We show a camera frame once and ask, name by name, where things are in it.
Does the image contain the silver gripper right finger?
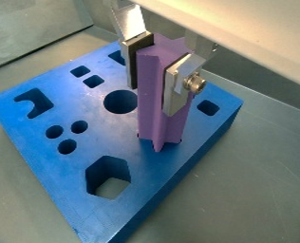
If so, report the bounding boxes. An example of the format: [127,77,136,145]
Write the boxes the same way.
[162,30,218,117]

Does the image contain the blue shape sorting board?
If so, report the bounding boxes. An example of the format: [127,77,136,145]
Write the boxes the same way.
[0,44,242,243]

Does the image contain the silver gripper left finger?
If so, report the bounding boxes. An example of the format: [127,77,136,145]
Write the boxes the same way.
[103,0,154,89]

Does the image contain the purple star prism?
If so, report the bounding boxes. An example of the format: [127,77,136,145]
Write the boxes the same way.
[136,33,193,152]

